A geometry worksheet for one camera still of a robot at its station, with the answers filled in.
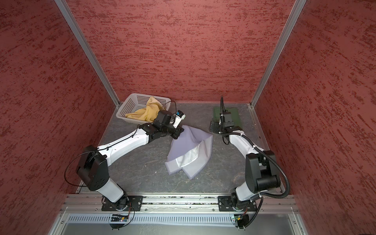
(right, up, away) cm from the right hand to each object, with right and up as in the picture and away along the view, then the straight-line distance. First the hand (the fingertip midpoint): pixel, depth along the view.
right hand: (216, 128), depth 93 cm
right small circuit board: (+9, -44, -22) cm, 50 cm away
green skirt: (+18, +12, +23) cm, 32 cm away
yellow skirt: (-45, +10, +4) cm, 47 cm away
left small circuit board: (-53, -44, -20) cm, 72 cm away
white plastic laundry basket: (-58, +15, +25) cm, 65 cm away
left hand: (-22, -1, -9) cm, 24 cm away
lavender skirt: (-17, -14, -8) cm, 23 cm away
